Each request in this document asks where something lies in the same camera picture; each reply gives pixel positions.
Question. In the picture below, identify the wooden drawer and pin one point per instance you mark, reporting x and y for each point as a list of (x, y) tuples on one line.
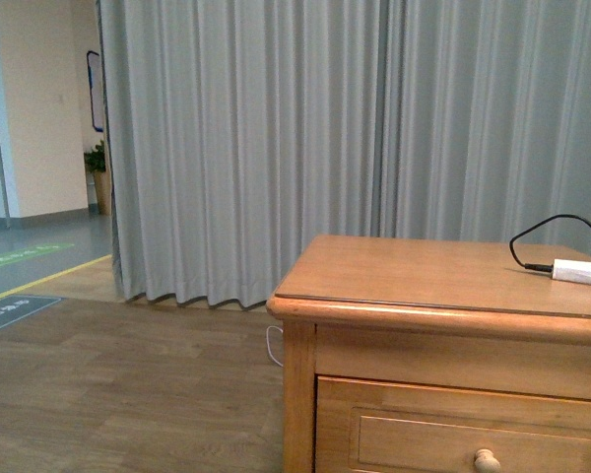
[(369, 426)]

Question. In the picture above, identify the grey pleated curtain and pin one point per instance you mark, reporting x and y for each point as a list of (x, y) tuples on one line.
[(238, 131)]

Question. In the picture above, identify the wooden nightstand cabinet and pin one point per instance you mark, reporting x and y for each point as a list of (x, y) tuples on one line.
[(436, 313)]

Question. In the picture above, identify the potted green plant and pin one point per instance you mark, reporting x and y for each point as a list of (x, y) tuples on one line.
[(95, 163)]

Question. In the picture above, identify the white USB charger adapter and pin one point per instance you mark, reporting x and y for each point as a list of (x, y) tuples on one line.
[(572, 271)]

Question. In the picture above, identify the grey floor sign mat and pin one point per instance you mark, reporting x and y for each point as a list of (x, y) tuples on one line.
[(17, 307)]

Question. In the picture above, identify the blue framed wall board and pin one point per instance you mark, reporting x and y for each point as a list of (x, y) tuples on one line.
[(96, 90)]

